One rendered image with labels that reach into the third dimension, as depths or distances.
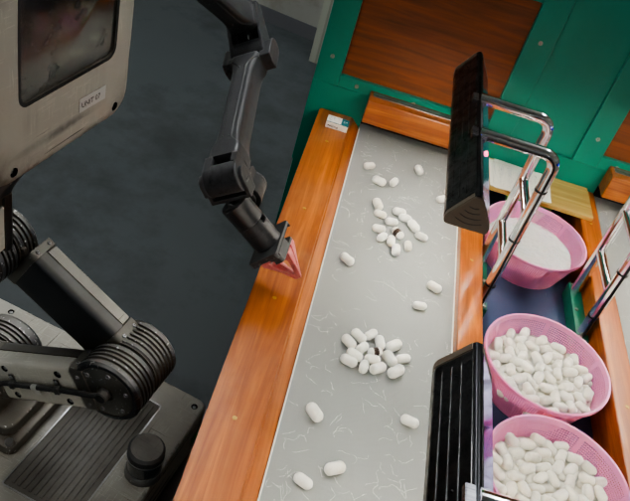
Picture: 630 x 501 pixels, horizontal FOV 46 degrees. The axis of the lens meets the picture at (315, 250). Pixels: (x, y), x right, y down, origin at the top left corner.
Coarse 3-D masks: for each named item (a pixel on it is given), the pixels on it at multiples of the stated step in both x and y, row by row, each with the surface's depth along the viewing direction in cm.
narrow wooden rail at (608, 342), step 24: (576, 240) 195; (600, 240) 191; (600, 288) 175; (600, 336) 162; (624, 360) 158; (624, 384) 152; (624, 408) 147; (600, 432) 149; (624, 432) 141; (624, 456) 137
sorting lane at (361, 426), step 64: (384, 192) 188; (384, 256) 168; (448, 256) 174; (320, 320) 148; (384, 320) 152; (448, 320) 157; (320, 384) 136; (384, 384) 139; (320, 448) 125; (384, 448) 128
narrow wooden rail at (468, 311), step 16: (464, 240) 176; (480, 240) 178; (464, 256) 171; (480, 256) 173; (464, 272) 167; (480, 272) 168; (464, 288) 163; (480, 288) 164; (464, 304) 158; (480, 304) 160; (464, 320) 155; (480, 320) 156; (464, 336) 151; (480, 336) 152
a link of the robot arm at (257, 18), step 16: (208, 0) 141; (224, 0) 143; (240, 0) 152; (224, 16) 149; (240, 16) 151; (256, 16) 156; (240, 32) 157; (256, 32) 160; (240, 48) 157; (256, 48) 156
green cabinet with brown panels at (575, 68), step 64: (384, 0) 188; (448, 0) 186; (512, 0) 183; (576, 0) 180; (320, 64) 200; (384, 64) 198; (448, 64) 195; (512, 64) 192; (576, 64) 189; (512, 128) 202; (576, 128) 200
